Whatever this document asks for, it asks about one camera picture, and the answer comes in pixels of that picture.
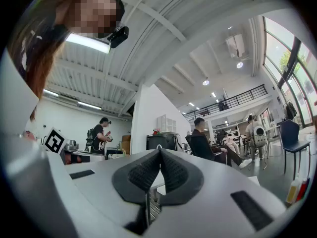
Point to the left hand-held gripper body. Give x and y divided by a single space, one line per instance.
55 140

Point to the black head-worn camera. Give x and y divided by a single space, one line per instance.
119 36

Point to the long ceiling tube light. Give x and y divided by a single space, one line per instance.
50 93
88 43
89 105

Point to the person's navy top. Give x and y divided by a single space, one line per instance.
60 31

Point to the black balcony railing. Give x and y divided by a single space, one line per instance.
230 102

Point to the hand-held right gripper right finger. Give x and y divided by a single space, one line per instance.
183 182

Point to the round ceiling lamp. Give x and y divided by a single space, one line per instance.
239 65
206 82

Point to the cardboard box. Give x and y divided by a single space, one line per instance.
126 142

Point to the large window wall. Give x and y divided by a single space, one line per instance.
287 58

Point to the dark blue chair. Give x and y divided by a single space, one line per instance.
291 134

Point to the white ceiling air conditioner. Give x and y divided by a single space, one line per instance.
235 45

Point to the yellow squeeze bottle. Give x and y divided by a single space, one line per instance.
293 191

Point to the black cabinet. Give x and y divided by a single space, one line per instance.
158 142

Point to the dark coat on rack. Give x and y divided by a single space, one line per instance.
291 110

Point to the person's head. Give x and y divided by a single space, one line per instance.
96 11

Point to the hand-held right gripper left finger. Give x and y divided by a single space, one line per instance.
135 182

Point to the red flower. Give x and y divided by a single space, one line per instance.
156 131

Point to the white cube shelf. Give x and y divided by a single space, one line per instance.
166 124

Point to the person's left forearm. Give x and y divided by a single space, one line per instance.
28 135

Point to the red squeeze bottle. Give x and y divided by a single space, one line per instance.
302 189

